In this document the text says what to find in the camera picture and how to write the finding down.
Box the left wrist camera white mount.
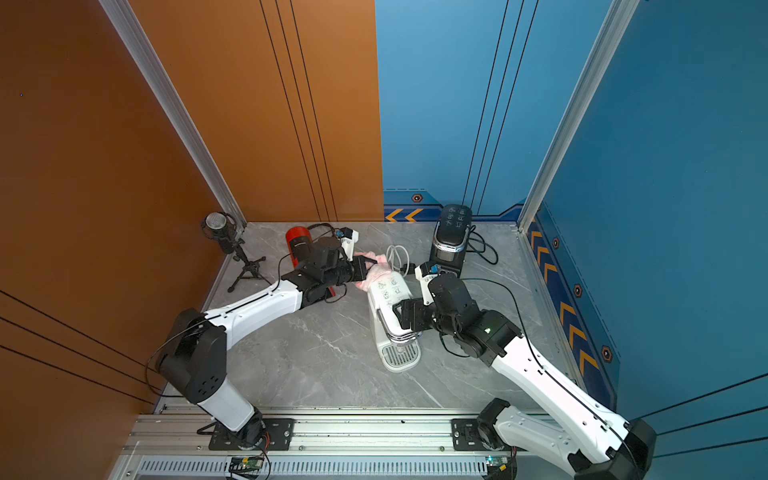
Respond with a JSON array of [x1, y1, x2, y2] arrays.
[[335, 227, 359, 259]]

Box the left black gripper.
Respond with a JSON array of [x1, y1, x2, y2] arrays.
[[323, 256, 379, 291]]

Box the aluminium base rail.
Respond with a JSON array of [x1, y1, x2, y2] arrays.
[[119, 404, 490, 460]]

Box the black coffee machine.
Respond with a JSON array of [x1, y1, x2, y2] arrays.
[[429, 204, 473, 277]]

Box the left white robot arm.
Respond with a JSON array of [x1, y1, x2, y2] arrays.
[[152, 227, 374, 449]]

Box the pink towel cloth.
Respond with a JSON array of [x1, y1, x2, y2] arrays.
[[355, 251, 392, 292]]

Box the white coffee machine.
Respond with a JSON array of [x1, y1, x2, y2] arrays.
[[367, 272, 421, 373]]

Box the black microphone on tripod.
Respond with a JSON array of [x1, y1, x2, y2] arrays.
[[201, 212, 270, 293]]

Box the black machine power cable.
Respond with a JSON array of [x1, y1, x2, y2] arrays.
[[467, 224, 500, 266]]

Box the red Nespresso coffee machine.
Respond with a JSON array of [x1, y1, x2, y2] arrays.
[[285, 226, 327, 268]]

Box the white power cable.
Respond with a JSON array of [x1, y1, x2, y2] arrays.
[[385, 242, 415, 278]]

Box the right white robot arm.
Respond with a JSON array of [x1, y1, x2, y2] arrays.
[[373, 274, 657, 479]]

